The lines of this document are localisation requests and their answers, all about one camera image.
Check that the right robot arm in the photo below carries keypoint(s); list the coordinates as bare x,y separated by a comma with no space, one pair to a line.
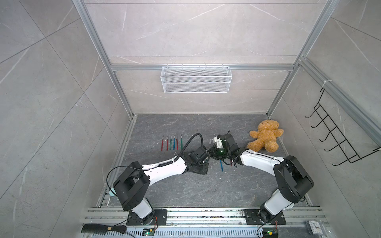
292,179

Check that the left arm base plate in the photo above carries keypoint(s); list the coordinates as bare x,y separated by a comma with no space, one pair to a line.
156,217

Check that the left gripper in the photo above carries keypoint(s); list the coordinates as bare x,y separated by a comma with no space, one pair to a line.
206,166

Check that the small white clock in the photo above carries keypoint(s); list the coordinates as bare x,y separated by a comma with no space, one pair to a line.
314,227

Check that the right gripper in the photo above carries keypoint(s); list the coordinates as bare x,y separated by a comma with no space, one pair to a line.
214,152

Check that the black wire hook rack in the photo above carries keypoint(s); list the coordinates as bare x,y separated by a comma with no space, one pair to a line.
334,132

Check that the aluminium mounting rail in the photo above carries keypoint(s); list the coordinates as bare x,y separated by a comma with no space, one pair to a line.
210,222

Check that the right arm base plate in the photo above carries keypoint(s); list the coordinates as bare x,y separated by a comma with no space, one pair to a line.
260,217

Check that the brown teddy bear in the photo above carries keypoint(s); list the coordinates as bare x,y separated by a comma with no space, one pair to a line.
266,136

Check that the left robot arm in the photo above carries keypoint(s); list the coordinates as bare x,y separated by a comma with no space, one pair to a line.
131,186

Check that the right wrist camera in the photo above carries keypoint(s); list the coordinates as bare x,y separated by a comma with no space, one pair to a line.
220,141

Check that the white wire mesh basket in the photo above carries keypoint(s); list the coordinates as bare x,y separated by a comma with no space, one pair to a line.
196,79

